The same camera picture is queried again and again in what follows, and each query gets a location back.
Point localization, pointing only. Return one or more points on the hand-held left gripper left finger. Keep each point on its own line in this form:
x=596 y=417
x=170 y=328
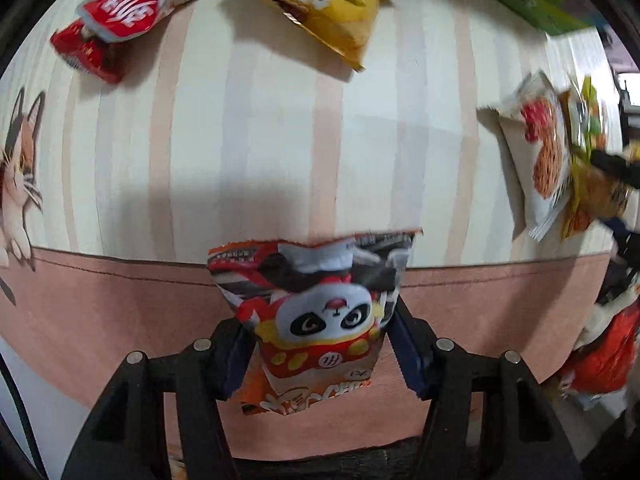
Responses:
x=236 y=360

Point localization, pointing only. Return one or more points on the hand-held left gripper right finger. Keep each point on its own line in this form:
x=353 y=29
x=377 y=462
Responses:
x=407 y=355

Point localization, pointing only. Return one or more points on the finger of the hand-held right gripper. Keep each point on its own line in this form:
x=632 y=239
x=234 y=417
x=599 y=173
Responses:
x=617 y=166
x=625 y=237

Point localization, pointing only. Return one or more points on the yellow green snack packet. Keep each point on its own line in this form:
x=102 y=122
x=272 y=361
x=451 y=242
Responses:
x=592 y=195

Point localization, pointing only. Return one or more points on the red black panda snack packet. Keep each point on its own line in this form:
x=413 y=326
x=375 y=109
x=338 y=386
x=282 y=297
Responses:
x=320 y=320

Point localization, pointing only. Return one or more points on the white noodle snack packet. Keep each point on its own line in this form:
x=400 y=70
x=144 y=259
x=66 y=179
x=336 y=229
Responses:
x=540 y=160

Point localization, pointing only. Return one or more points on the red orange snack packet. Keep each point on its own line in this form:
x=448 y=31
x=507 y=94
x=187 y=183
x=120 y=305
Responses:
x=607 y=360

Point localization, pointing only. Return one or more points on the striped cat print cloth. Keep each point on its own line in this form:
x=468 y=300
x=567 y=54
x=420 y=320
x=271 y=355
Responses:
x=280 y=150

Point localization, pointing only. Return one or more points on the dark red snack packet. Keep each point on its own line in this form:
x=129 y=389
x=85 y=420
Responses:
x=92 y=57

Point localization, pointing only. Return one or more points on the red white snack packet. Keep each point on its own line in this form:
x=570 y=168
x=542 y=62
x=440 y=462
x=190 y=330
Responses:
x=127 y=10

